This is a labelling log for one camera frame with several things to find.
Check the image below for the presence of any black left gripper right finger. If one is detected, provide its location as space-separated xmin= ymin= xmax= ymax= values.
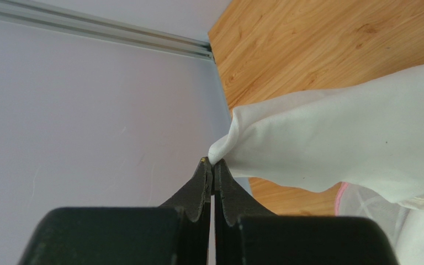
xmin=214 ymin=160 xmax=398 ymax=264

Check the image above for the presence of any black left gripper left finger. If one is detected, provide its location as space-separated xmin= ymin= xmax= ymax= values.
xmin=19 ymin=157 xmax=213 ymax=264

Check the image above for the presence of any white Coca-Cola print t-shirt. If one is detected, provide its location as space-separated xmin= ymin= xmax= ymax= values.
xmin=208 ymin=65 xmax=424 ymax=210

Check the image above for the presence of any aluminium corner post left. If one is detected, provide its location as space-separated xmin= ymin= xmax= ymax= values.
xmin=0 ymin=1 xmax=214 ymax=61

